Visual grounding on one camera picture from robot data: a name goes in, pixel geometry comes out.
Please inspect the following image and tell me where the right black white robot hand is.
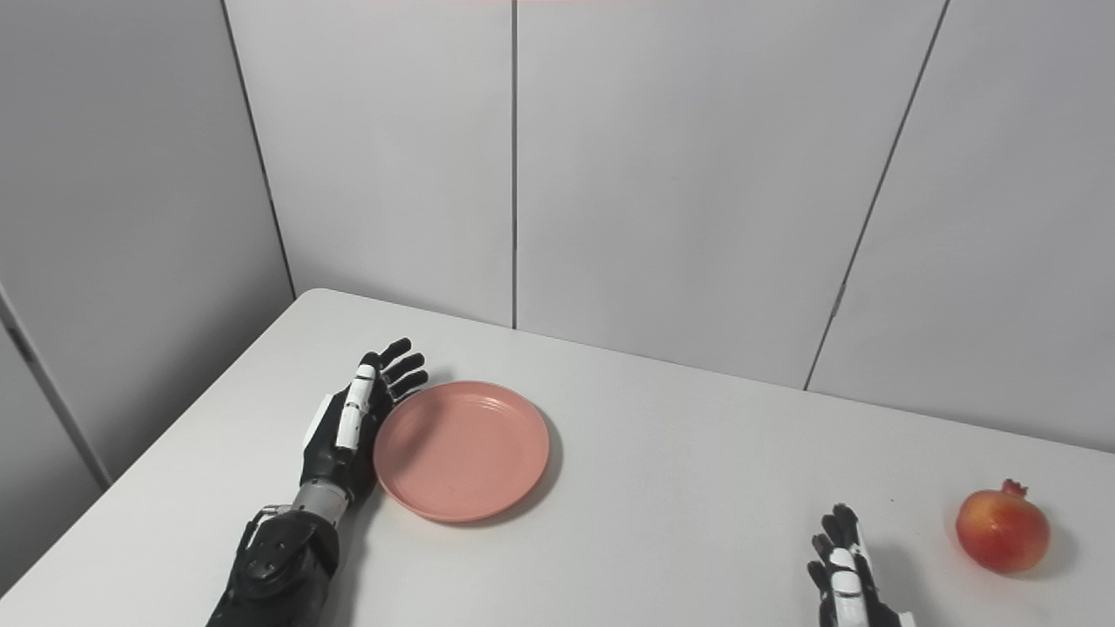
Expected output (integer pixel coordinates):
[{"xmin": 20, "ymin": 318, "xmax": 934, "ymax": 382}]
[{"xmin": 806, "ymin": 503, "xmax": 917, "ymax": 627}]

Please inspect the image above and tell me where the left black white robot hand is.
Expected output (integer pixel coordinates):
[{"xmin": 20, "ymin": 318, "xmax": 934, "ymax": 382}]
[{"xmin": 300, "ymin": 338, "xmax": 429, "ymax": 511}]

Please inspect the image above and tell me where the pink round plate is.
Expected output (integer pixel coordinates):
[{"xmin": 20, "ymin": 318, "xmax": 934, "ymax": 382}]
[{"xmin": 373, "ymin": 380, "xmax": 551, "ymax": 524}]

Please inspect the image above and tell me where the red yellow pomegranate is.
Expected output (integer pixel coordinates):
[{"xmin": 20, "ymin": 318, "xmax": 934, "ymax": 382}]
[{"xmin": 956, "ymin": 478, "xmax": 1051, "ymax": 574}]

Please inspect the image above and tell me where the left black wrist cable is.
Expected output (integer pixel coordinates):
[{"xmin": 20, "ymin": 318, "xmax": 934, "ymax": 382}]
[{"xmin": 233, "ymin": 503, "xmax": 292, "ymax": 558}]

